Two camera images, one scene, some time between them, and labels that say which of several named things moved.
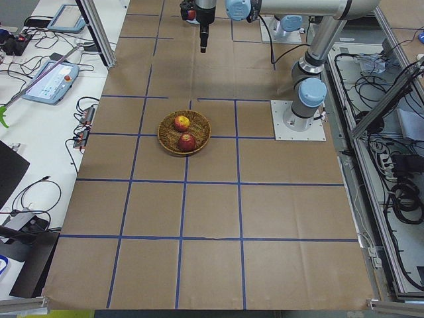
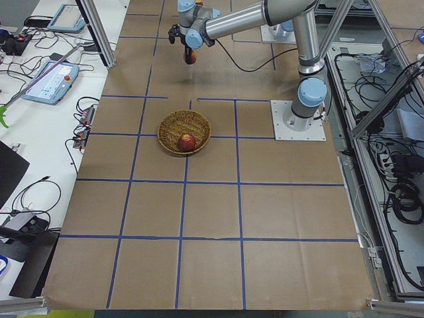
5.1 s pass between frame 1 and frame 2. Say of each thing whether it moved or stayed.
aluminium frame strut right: stayed
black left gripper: moved
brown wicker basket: stayed
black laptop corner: stayed
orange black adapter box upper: stayed
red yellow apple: moved
